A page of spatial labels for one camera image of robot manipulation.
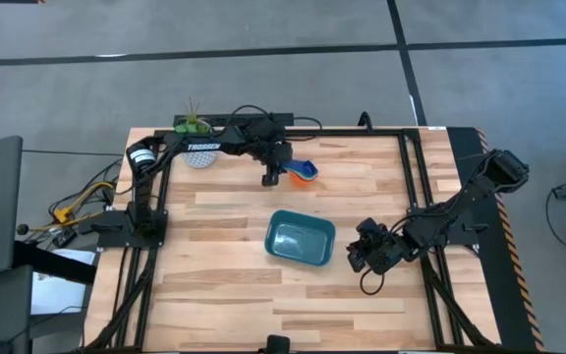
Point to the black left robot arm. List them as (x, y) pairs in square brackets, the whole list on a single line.
[(204, 146)]

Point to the yellow connector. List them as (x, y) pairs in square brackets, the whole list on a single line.
[(62, 215)]

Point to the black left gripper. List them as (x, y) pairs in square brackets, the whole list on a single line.
[(266, 142)]

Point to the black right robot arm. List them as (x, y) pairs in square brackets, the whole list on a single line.
[(460, 206)]

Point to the black bar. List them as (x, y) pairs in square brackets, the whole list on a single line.
[(52, 263)]

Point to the black round knob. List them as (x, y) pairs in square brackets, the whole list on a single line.
[(21, 229)]

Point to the succulent in white patterned pot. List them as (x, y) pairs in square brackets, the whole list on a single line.
[(199, 159)]

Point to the teal plastic basket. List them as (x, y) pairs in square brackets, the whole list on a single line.
[(300, 238)]

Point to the orange measuring cup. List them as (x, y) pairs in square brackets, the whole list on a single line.
[(301, 183)]

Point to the black panel with hazard stripes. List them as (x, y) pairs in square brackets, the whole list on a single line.
[(504, 295)]

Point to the light blue measuring cup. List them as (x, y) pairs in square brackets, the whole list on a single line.
[(315, 169)]

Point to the black rounded object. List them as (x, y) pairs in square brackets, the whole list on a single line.
[(278, 345)]

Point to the white paper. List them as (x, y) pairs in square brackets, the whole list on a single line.
[(57, 295)]

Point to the black metal table frame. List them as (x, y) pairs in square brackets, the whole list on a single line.
[(361, 133)]

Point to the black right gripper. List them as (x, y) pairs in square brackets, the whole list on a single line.
[(383, 251)]

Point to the small black device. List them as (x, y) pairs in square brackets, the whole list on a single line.
[(64, 238)]

